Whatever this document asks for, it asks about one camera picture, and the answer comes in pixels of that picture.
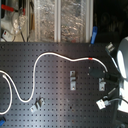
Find white connector with grey cable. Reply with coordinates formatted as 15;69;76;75
96;96;128;109

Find grey metal cable clip right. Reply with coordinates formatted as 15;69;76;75
99;78;106;91

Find black perforated pegboard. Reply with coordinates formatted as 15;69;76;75
0;41;125;128

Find clear plastic storage bins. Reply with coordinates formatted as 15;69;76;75
34;0;94;43

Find white cable with red band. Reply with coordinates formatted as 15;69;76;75
0;52;108;115

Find grey metal cable clip lower-left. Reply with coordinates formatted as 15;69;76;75
30;98;45;113

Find blue handled tool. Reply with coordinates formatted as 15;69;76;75
91;26;98;44

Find grey metal cable clip centre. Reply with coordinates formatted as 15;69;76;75
70;71;77;91

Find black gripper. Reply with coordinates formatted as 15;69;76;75
89;68;119;83

